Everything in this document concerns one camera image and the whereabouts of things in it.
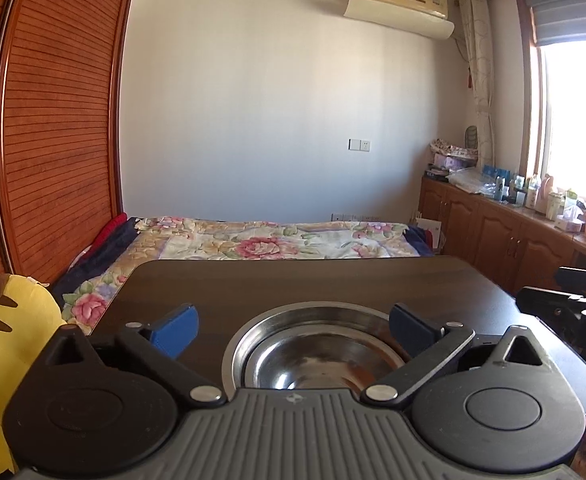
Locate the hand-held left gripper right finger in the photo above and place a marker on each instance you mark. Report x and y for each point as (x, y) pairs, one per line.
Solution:
(413, 327)

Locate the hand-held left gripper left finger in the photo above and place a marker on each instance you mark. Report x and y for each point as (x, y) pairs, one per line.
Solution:
(175, 330)

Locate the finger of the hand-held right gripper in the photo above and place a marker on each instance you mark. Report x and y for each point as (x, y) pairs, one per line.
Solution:
(583, 280)
(548, 302)

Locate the large steel bowl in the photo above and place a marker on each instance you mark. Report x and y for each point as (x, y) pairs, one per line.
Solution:
(230, 350)

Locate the medium steel bowl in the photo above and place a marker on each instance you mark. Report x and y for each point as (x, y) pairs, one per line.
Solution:
(273, 332)

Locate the small steel bowl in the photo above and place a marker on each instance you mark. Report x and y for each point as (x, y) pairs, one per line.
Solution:
(318, 360)

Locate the tissue box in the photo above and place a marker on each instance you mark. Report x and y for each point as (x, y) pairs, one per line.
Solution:
(569, 224)

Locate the wooden cabinet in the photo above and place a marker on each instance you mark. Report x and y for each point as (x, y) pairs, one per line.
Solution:
(498, 240)

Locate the dark blue blanket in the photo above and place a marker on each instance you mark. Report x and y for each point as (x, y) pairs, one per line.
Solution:
(420, 240)

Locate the white paper bag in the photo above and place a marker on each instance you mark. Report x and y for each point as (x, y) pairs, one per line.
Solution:
(429, 234)

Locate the row of toiletry bottles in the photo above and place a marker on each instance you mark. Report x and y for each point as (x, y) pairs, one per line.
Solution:
(533, 192)

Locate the dark navy cloth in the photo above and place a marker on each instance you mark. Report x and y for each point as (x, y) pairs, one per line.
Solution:
(93, 267)

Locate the red cloth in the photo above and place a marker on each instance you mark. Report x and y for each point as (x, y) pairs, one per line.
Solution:
(110, 232)

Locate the floral blanket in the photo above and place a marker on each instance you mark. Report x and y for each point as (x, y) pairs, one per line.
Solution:
(273, 242)

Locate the clear plastic bag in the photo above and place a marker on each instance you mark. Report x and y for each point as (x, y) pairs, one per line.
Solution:
(470, 181)

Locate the black flat case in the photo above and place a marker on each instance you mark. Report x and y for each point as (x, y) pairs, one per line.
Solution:
(437, 173)

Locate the window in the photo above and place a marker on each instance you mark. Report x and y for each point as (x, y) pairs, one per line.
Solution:
(573, 120)

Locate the yellow sponge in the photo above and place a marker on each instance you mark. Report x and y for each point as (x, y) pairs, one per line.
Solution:
(3, 340)

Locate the floral storage box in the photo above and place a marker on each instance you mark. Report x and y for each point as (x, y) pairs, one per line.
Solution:
(453, 156)

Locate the dark hair brush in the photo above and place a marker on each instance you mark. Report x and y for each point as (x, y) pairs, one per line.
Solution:
(471, 136)

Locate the patterned curtain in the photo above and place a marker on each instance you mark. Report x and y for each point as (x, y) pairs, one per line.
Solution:
(480, 75)

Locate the wooden louvered wardrobe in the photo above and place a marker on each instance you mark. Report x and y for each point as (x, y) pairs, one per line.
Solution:
(58, 120)

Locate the grey roller blind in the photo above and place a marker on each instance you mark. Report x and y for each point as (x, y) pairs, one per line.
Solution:
(570, 20)

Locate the white air deflector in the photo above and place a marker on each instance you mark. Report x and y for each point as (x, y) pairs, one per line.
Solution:
(398, 17)

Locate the low wall socket strip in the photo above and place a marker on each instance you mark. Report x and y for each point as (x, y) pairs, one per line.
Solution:
(355, 216)

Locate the white wall socket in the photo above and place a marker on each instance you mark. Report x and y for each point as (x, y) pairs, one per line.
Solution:
(359, 145)

